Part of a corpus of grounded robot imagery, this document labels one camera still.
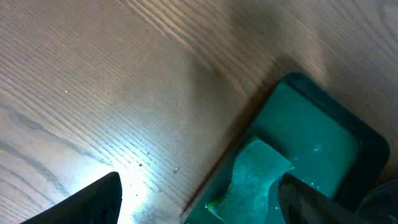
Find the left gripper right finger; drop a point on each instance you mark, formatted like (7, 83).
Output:
(301, 204)

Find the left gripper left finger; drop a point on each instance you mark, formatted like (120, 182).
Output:
(98, 203)

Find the green scrubbing sponge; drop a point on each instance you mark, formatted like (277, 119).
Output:
(256, 167)

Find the black rectangular tray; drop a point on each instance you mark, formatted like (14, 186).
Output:
(330, 148)

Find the black round tray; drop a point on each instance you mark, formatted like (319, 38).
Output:
(380, 204)

